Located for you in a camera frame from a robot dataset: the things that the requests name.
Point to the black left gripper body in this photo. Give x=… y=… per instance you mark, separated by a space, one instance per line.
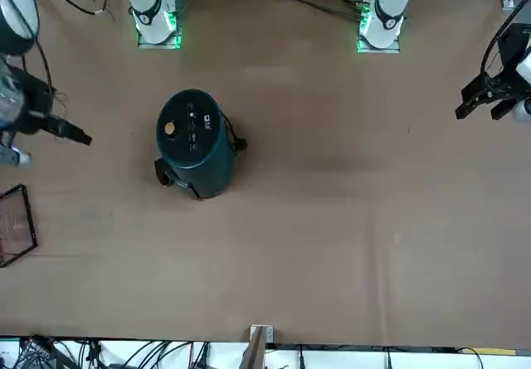
x=504 y=85

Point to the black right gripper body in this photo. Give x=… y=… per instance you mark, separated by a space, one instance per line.
x=33 y=103

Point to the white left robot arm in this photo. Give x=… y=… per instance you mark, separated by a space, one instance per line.
x=388 y=8

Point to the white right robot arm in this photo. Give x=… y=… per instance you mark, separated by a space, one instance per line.
x=147 y=16

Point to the green air fryer body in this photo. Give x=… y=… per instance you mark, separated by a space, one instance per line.
x=195 y=137

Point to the black framed glass tray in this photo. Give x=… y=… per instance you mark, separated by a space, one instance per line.
x=16 y=224

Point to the black power strip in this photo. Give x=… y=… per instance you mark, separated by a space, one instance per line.
x=37 y=350

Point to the aluminium post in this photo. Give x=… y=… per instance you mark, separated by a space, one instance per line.
x=261 y=344

